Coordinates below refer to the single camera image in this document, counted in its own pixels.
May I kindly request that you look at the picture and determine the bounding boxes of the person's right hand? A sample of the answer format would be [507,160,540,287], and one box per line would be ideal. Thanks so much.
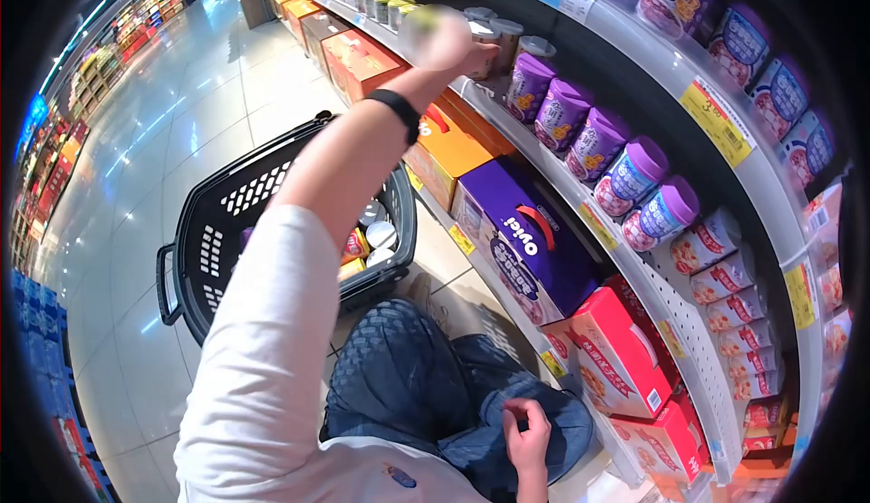
[501,397,553,478]

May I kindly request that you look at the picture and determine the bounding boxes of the person's left hand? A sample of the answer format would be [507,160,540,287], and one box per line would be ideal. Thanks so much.
[401,42,502,107]

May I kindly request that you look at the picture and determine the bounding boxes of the person's left fingers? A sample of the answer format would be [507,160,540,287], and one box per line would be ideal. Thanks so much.
[470,42,502,80]

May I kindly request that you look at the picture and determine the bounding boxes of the person's right fingers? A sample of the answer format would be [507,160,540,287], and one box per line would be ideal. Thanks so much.
[502,397,552,436]

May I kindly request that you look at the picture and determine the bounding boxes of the black wrist band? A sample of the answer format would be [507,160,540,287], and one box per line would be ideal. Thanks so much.
[364,89,423,145]

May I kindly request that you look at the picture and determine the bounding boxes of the person's legs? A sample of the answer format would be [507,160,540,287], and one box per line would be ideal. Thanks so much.
[319,273,595,487]

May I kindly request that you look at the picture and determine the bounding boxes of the full shop shelf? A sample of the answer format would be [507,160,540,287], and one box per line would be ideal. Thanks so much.
[10,0,205,274]
[268,0,859,503]

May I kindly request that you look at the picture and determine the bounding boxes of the red and yellow packet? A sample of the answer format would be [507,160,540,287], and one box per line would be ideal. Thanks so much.
[341,227,371,266]

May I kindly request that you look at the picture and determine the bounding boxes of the black plastic shopping basket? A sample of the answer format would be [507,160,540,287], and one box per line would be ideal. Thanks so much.
[155,111,419,348]

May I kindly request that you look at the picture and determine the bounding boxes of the stack of blue cartons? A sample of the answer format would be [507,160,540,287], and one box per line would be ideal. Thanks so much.
[10,268,118,503]

